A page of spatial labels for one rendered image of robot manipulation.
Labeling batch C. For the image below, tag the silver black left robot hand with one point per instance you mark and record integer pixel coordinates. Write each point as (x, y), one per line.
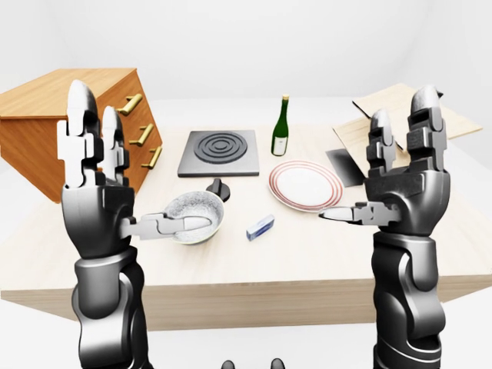
(96, 215)

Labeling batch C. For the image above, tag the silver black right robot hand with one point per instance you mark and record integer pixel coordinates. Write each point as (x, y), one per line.
(411, 200)

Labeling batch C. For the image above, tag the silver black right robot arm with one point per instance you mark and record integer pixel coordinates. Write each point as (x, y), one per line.
(407, 300)

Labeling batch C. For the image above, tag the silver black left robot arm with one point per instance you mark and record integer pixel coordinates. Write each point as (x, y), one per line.
(111, 307)

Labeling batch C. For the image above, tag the speckled grey bowl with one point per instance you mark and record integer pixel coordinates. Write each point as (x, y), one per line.
(192, 203)

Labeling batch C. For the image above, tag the white plate with red rings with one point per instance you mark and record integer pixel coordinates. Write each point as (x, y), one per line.
(303, 186)

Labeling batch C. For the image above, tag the flat dark stove plate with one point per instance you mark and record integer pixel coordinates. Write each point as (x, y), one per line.
(219, 161)

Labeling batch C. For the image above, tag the wooden cabinet drawer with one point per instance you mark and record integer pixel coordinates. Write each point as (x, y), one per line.
(134, 120)
(128, 85)
(139, 177)

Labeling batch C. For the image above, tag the wooden cabinet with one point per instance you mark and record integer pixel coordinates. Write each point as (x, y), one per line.
(30, 146)

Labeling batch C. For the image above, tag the round black stove knob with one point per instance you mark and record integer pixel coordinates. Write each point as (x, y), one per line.
(220, 188)

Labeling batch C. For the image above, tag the green wine bottle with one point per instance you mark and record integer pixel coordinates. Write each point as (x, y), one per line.
(280, 130)

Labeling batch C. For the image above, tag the small blue white box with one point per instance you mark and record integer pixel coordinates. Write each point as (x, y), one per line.
(260, 228)

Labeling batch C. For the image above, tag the small dark rounded shape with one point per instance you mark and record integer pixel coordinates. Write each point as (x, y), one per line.
(228, 365)
(277, 364)

